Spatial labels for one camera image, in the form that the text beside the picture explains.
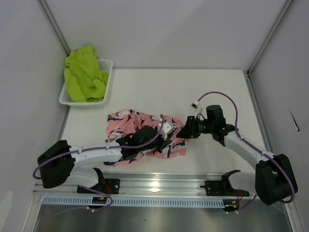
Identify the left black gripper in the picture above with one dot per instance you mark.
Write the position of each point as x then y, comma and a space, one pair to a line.
163, 143

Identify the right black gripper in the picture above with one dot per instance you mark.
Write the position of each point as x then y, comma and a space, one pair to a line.
186, 132

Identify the pink shark print shorts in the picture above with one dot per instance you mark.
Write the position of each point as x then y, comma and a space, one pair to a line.
128, 121

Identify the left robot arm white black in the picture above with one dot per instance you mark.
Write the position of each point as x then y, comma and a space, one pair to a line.
64, 164

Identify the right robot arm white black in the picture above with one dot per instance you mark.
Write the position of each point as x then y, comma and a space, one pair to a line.
273, 179

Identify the lime green shorts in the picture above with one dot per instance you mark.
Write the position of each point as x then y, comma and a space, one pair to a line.
84, 80

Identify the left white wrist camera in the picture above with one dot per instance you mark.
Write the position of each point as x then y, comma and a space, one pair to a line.
165, 129

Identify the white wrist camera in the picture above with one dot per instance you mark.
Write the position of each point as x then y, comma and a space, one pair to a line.
197, 108
165, 129

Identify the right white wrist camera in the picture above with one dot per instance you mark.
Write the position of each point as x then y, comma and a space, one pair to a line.
197, 108

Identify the aluminium mounting rail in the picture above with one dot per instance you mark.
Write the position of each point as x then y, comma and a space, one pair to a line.
162, 184

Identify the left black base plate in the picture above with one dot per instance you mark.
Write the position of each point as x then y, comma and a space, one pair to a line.
111, 186

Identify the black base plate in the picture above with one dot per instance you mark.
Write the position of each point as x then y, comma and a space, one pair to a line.
217, 188
111, 186

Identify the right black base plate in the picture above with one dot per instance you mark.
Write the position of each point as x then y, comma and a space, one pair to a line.
217, 188

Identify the white slotted cable duct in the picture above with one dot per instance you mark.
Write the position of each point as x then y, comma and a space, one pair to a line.
134, 201

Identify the right aluminium frame post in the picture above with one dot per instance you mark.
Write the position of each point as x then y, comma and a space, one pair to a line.
288, 4

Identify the aluminium frame post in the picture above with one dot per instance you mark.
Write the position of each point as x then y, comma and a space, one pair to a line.
54, 25
288, 4

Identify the left aluminium frame post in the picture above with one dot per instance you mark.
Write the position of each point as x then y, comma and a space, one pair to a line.
54, 25

